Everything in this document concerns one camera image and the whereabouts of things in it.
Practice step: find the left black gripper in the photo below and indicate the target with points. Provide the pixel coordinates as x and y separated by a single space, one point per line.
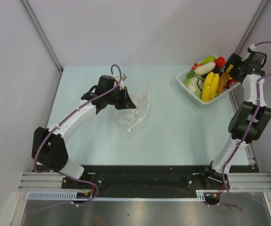
127 102

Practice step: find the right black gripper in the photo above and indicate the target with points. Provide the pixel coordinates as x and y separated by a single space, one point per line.
235 60

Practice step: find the clear zip top bag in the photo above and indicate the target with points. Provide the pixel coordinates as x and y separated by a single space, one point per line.
130 118

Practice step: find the white radish toy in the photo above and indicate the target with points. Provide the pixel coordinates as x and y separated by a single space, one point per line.
205 69

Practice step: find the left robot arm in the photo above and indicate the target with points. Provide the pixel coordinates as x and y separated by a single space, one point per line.
49 144

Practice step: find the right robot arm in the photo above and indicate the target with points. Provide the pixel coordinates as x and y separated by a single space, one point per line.
249 121

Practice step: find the white plastic food basket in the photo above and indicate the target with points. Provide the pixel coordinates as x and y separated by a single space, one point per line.
188 73

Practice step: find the dark purple grape bunch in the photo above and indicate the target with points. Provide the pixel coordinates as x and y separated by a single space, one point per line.
218 71

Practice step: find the green pear toy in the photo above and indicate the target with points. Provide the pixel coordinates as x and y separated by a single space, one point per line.
209 58

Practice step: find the yellow banana bunch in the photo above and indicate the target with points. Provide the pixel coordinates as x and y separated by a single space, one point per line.
209 87

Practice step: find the white cauliflower toy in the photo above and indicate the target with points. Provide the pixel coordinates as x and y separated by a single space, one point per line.
191 83

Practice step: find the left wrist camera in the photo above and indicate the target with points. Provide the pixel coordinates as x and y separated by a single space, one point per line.
120 81

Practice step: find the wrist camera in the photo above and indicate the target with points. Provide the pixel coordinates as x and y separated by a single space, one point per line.
251 48
120 81

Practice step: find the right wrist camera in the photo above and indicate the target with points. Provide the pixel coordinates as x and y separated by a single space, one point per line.
251 48

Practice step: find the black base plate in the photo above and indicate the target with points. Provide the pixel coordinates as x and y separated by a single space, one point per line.
148 182

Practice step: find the aluminium frame rail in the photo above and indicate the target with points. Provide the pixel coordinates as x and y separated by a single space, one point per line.
239 182

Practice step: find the white slotted cable duct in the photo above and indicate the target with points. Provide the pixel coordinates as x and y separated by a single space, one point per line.
59 195

